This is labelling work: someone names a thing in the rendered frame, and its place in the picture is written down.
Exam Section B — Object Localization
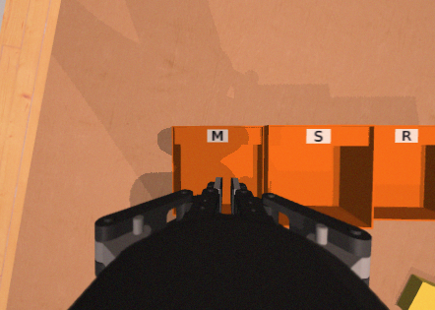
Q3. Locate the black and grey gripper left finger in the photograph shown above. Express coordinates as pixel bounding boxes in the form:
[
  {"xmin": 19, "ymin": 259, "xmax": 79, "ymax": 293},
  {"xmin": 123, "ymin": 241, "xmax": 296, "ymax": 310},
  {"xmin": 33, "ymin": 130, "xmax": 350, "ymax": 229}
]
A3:
[{"xmin": 94, "ymin": 177, "xmax": 222, "ymax": 277}]

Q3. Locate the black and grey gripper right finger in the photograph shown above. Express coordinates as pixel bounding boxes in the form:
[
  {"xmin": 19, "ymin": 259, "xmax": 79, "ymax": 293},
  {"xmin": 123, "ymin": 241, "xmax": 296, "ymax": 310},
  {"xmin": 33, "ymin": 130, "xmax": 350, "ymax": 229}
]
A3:
[{"xmin": 230, "ymin": 177, "xmax": 372, "ymax": 286}]

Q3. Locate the orange three-compartment bin rack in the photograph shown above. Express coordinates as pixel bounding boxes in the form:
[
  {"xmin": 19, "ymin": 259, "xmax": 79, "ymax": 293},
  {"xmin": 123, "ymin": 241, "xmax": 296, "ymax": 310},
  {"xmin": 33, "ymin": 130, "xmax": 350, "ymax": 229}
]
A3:
[{"xmin": 172, "ymin": 125, "xmax": 435, "ymax": 229}]

